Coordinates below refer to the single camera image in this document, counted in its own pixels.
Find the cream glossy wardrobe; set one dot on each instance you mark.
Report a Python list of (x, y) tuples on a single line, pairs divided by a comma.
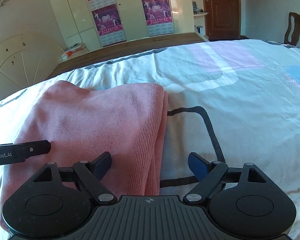
[(130, 10)]

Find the cream arched headboard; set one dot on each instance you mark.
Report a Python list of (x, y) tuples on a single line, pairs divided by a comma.
[(15, 65)]

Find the small white shelf box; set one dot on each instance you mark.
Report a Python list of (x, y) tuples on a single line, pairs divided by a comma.
[(199, 30)]

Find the small dark shelf ornament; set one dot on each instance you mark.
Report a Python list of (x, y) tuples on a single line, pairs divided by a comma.
[(195, 7)]

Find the printed pastel bed sheet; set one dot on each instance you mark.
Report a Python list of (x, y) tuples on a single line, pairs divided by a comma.
[(240, 105)]

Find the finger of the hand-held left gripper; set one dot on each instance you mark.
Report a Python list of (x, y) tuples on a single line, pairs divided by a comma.
[(36, 148)]

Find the brown wooden door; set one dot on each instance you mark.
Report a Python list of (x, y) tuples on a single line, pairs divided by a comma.
[(222, 10)]

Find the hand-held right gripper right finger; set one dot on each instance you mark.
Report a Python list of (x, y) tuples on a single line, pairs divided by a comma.
[(197, 166)]

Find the cream corner shelf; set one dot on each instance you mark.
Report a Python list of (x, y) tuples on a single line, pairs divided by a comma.
[(200, 15)]

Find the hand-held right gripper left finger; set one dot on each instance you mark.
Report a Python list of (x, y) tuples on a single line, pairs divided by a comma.
[(102, 165)]

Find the pink ribbed long-sleeve shirt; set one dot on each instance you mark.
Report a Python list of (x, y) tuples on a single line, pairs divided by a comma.
[(90, 120)]

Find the dark wooden chair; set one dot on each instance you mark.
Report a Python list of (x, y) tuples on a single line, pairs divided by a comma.
[(296, 27)]

